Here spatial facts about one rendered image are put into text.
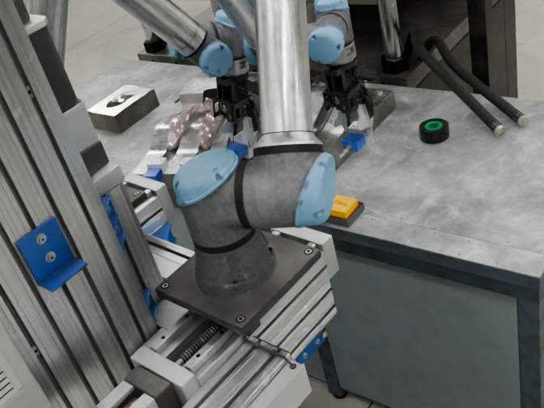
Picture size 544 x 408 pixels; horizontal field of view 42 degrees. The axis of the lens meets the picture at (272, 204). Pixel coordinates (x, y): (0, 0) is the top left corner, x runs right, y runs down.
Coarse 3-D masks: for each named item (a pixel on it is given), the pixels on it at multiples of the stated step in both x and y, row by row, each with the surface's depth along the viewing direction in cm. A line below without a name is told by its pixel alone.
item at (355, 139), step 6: (354, 126) 179; (348, 132) 179; (354, 132) 178; (360, 132) 177; (372, 132) 179; (348, 138) 177; (354, 138) 176; (360, 138) 176; (366, 138) 177; (372, 138) 180; (342, 144) 177; (348, 144) 176; (354, 144) 175; (360, 144) 176; (366, 144) 178; (342, 150) 175; (348, 150) 175; (354, 150) 176; (342, 156) 174
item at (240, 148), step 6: (240, 132) 190; (234, 138) 189; (234, 144) 188; (240, 144) 187; (246, 144) 187; (234, 150) 185; (240, 150) 185; (246, 150) 187; (252, 150) 189; (240, 156) 186; (246, 156) 189; (252, 156) 190
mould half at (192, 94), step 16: (192, 80) 238; (208, 80) 235; (256, 80) 226; (192, 96) 230; (256, 96) 225; (176, 112) 229; (160, 128) 217; (192, 128) 213; (240, 128) 214; (160, 144) 214; (192, 144) 210; (224, 144) 206; (144, 160) 211; (176, 160) 206
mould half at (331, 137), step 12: (312, 96) 204; (372, 96) 210; (384, 96) 209; (312, 108) 201; (384, 108) 208; (312, 120) 199; (384, 120) 209; (324, 132) 194; (336, 132) 193; (324, 144) 189; (336, 144) 191; (336, 156) 192; (348, 156) 197; (336, 168) 193
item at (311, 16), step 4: (308, 4) 260; (312, 4) 262; (348, 4) 281; (352, 4) 283; (356, 4) 285; (360, 4) 288; (308, 8) 260; (312, 8) 262; (352, 8) 284; (356, 8) 286; (360, 8) 288; (308, 12) 261; (312, 12) 263; (352, 12) 284; (356, 12) 286; (308, 16) 261; (312, 16) 263; (316, 16) 265; (352, 16) 285; (308, 20) 262; (312, 20) 264; (316, 20) 265
